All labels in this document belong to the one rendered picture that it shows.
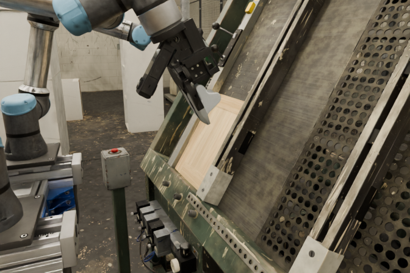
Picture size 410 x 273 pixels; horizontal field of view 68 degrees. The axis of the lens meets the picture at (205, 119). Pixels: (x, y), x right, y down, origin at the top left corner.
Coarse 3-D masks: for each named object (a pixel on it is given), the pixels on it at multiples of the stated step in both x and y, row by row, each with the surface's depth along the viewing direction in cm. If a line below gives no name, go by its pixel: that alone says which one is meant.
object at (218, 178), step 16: (304, 0) 112; (320, 0) 113; (304, 16) 112; (288, 32) 112; (304, 32) 113; (272, 48) 115; (288, 48) 111; (272, 64) 111; (288, 64) 113; (256, 80) 114; (272, 80) 111; (256, 96) 110; (272, 96) 113; (240, 112) 114; (256, 112) 111; (240, 128) 110; (256, 128) 113; (224, 144) 113; (240, 144) 111; (224, 160) 110; (240, 160) 113; (208, 176) 113; (224, 176) 111; (208, 192) 109; (224, 192) 113
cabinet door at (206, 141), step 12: (228, 96) 134; (216, 108) 138; (228, 108) 130; (216, 120) 134; (228, 120) 127; (204, 132) 137; (216, 132) 130; (192, 144) 140; (204, 144) 133; (216, 144) 127; (192, 156) 137; (204, 156) 130; (180, 168) 140; (192, 168) 132; (204, 168) 126; (192, 180) 129
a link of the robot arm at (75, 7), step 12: (60, 0) 51; (72, 0) 51; (84, 0) 51; (96, 0) 51; (108, 0) 51; (120, 0) 52; (60, 12) 51; (72, 12) 51; (84, 12) 51; (96, 12) 52; (108, 12) 53; (120, 12) 54; (72, 24) 52; (84, 24) 53; (96, 24) 54; (108, 24) 60
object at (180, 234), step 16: (160, 192) 138; (144, 208) 133; (160, 208) 138; (144, 224) 132; (160, 224) 122; (176, 224) 124; (160, 240) 115; (176, 240) 116; (192, 240) 110; (144, 256) 129; (160, 256) 117; (176, 256) 107; (192, 256) 106; (192, 272) 114
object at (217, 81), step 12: (264, 0) 146; (252, 12) 145; (252, 24) 146; (240, 36) 144; (240, 48) 146; (228, 60) 144; (228, 72) 146; (216, 84) 144; (192, 120) 146; (192, 132) 144; (180, 144) 145; (180, 156) 144
